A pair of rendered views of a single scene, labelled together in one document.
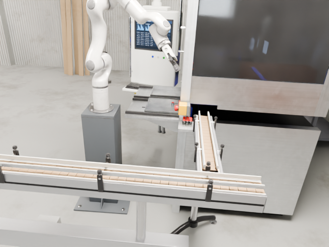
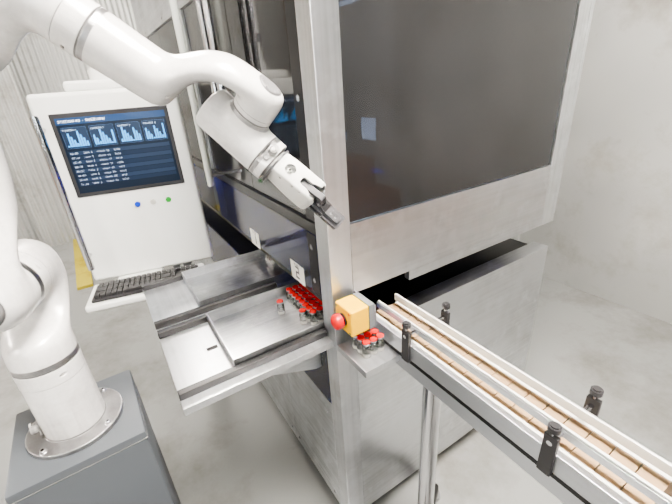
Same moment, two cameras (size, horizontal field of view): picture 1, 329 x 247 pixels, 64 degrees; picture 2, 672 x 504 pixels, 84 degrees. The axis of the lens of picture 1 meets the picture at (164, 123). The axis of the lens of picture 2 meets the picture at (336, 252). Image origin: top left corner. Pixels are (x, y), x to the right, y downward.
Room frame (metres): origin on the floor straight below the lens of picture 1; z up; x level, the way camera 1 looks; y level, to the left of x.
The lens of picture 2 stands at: (1.05, 0.35, 1.54)
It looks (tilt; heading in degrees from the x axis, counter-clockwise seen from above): 25 degrees down; 326
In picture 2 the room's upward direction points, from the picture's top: 4 degrees counter-clockwise
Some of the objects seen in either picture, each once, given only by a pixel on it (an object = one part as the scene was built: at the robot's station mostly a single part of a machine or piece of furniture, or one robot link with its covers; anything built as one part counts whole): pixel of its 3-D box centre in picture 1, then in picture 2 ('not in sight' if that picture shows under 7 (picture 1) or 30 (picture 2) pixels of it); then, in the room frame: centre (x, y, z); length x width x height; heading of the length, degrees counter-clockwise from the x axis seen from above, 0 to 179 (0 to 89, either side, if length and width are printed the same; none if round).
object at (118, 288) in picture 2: (145, 87); (148, 281); (2.64, 0.22, 0.82); 0.40 x 0.14 x 0.02; 76
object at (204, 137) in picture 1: (205, 140); (485, 379); (1.38, -0.25, 0.92); 0.69 x 0.15 x 0.16; 177
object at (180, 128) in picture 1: (188, 126); (372, 350); (1.66, -0.17, 0.87); 0.14 x 0.13 x 0.02; 87
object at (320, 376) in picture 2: not in sight; (226, 260); (2.79, -0.17, 0.73); 1.98 x 0.01 x 0.25; 177
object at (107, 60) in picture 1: (101, 69); (29, 301); (1.95, 0.49, 1.16); 0.19 x 0.12 x 0.24; 161
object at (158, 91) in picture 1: (170, 92); (237, 275); (2.27, -0.04, 0.90); 0.34 x 0.26 x 0.04; 87
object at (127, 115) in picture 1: (161, 101); (235, 308); (2.11, 0.04, 0.87); 0.70 x 0.48 x 0.02; 177
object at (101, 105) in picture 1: (101, 97); (62, 391); (1.92, 0.50, 0.95); 0.19 x 0.19 x 0.18
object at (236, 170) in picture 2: not in sight; (217, 95); (2.46, -0.16, 1.51); 0.47 x 0.01 x 0.59; 177
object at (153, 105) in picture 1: (168, 107); (275, 317); (1.93, -0.02, 0.90); 0.34 x 0.26 x 0.04; 87
